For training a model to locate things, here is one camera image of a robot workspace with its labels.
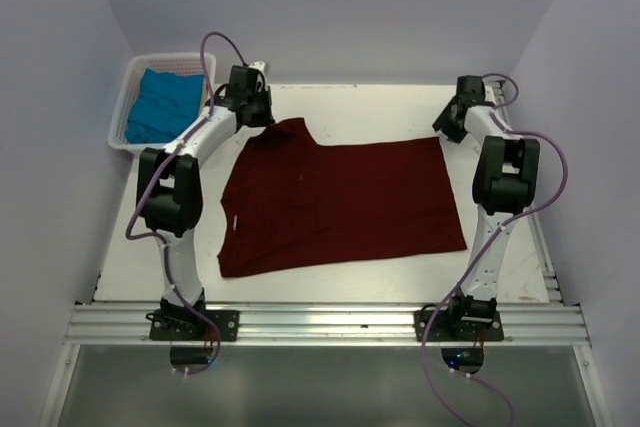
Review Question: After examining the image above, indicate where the dark red t shirt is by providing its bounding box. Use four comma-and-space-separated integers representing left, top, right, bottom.
218, 118, 467, 278

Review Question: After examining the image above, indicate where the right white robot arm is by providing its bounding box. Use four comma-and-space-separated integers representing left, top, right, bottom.
433, 75, 541, 340

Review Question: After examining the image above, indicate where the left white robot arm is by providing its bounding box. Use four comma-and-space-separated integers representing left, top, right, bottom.
125, 61, 275, 340

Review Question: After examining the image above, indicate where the white plastic basket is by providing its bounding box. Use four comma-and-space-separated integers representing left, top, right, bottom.
108, 52, 216, 154

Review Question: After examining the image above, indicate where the blue t shirt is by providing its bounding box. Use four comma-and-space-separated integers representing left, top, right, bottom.
125, 68, 205, 144

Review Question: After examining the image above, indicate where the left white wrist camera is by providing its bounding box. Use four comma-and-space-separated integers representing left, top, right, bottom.
249, 61, 268, 75

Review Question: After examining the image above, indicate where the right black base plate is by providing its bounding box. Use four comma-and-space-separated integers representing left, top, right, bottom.
413, 296, 505, 342

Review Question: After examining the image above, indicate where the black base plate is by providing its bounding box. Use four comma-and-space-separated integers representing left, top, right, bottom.
413, 296, 505, 342
145, 300, 240, 342

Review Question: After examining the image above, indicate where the aluminium mounting rail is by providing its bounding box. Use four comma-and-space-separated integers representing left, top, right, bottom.
63, 302, 590, 347

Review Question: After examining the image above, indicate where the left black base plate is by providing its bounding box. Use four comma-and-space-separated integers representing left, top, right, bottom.
145, 300, 240, 342

